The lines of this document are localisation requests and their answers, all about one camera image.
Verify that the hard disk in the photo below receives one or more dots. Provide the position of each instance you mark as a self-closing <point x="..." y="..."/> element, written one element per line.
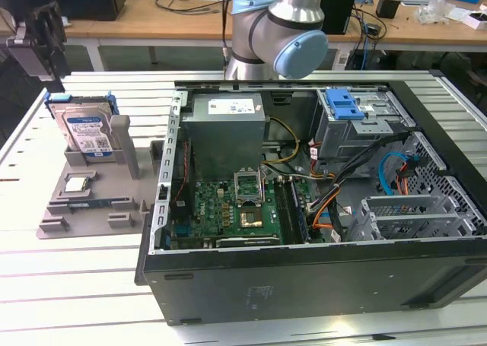
<point x="85" y="133"/>

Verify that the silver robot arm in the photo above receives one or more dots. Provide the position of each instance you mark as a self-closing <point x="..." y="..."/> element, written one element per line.
<point x="258" y="34"/>

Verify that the metal disk bay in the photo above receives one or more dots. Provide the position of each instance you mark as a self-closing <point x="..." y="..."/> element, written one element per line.
<point x="399" y="209"/>

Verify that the crumpled white paper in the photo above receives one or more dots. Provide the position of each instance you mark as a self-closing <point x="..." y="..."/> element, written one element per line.
<point x="65" y="22"/>

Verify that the large black box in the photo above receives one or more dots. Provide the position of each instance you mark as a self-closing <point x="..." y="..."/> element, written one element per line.
<point x="95" y="4"/>

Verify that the silver CPU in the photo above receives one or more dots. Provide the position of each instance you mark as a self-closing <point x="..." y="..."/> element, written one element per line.
<point x="77" y="184"/>

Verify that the dark blue RAM stick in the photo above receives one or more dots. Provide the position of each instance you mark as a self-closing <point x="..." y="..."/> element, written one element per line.
<point x="95" y="203"/>

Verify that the grey parts rack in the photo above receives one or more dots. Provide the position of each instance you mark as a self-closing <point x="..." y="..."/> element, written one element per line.
<point x="95" y="220"/>

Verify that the grey power supply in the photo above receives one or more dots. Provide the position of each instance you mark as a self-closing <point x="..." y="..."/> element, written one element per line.
<point x="224" y="140"/>

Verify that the green motherboard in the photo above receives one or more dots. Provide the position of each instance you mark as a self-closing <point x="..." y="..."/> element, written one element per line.
<point x="213" y="209"/>

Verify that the CPU socket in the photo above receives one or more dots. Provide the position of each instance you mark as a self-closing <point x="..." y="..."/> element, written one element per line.
<point x="251" y="218"/>

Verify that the black expansion card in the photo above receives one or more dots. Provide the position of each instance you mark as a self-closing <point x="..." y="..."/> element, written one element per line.
<point x="247" y="242"/>

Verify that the black computer tower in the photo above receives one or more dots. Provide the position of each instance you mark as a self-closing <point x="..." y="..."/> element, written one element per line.
<point x="338" y="7"/>

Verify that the black RAM slot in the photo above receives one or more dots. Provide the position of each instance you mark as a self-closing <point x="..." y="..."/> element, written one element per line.
<point x="283" y="213"/>

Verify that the blue plastic latch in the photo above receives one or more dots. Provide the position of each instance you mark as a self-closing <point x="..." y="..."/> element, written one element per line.
<point x="342" y="104"/>

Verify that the installed RAM stick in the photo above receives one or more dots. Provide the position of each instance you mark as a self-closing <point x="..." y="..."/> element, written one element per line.
<point x="298" y="213"/>

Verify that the metal drive cage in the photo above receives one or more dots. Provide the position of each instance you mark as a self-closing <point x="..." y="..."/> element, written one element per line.
<point x="342" y="140"/>

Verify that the small black cube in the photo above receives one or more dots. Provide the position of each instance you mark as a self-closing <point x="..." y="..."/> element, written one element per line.
<point x="388" y="7"/>

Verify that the black PC case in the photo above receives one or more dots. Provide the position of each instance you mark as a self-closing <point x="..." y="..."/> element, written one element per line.
<point x="285" y="285"/>

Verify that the clear plastic bags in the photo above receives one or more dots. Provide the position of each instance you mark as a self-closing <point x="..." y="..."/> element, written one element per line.
<point x="433" y="13"/>

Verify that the white open box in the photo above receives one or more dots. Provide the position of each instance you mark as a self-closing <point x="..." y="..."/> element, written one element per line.
<point x="475" y="21"/>

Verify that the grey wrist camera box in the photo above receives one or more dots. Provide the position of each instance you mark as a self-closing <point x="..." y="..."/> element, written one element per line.
<point x="30" y="61"/>

